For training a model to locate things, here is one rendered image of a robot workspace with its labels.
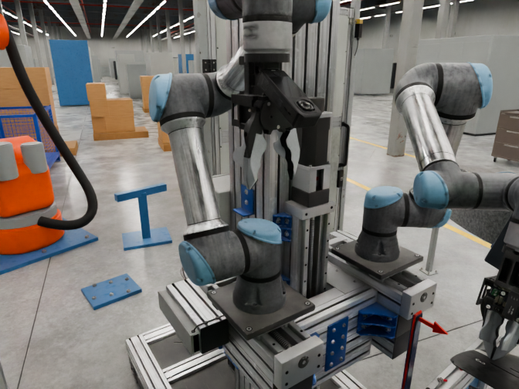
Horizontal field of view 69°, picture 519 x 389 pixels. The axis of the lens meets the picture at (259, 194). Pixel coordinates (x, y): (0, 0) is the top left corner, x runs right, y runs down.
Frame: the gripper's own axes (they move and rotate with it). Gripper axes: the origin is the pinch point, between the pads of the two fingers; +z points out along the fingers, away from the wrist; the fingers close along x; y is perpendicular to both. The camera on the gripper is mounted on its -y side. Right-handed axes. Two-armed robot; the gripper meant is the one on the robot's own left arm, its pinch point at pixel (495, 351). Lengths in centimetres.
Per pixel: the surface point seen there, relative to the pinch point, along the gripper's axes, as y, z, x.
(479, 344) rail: -47, 16, -15
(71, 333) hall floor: 5, 121, -219
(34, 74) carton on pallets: -36, -49, -776
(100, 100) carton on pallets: -185, -33, -884
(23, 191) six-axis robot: 21, 63, -360
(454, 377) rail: -29.0, 21.7, -13.1
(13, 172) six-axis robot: 31, 46, -354
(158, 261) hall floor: -75, 96, -273
